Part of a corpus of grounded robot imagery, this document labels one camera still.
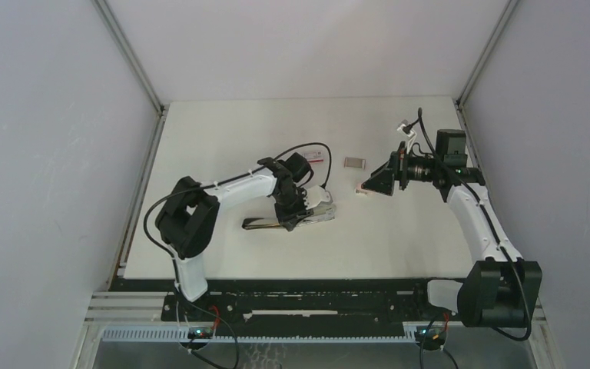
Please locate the left controller board with wires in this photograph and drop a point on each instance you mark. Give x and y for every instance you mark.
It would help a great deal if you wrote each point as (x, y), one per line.
(201, 333)

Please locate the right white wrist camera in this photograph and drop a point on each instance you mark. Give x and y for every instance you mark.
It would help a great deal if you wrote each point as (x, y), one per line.
(407, 128)

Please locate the white slotted cable duct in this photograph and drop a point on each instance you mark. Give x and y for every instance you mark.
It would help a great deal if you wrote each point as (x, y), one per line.
(147, 334)

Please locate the controller board with wires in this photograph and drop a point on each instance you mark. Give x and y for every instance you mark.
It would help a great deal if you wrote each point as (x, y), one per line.
(427, 335)
(201, 333)

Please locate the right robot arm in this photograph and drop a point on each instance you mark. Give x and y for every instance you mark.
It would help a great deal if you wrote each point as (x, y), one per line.
(502, 287)

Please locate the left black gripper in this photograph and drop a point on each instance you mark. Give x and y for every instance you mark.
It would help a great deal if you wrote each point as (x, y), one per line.
(290, 219)

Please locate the red white staple box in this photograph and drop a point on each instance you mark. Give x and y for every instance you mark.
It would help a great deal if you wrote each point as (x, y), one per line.
(314, 157)

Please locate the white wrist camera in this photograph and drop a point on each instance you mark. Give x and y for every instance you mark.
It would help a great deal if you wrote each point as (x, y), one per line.
(407, 128)
(317, 195)

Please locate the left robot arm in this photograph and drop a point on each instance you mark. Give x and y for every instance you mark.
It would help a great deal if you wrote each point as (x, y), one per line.
(186, 218)

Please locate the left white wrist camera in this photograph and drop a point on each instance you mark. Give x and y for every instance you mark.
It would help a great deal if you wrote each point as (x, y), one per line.
(317, 195)

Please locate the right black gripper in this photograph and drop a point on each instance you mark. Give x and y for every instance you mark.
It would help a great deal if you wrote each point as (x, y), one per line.
(382, 179)

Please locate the right controller board with wires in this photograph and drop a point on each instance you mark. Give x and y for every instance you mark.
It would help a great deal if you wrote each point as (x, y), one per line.
(427, 335)

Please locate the grey staple tray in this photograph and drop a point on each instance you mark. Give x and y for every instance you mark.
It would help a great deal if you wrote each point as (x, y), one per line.
(357, 163)

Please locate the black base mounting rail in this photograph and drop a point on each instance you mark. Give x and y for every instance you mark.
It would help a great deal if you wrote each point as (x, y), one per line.
(337, 307)

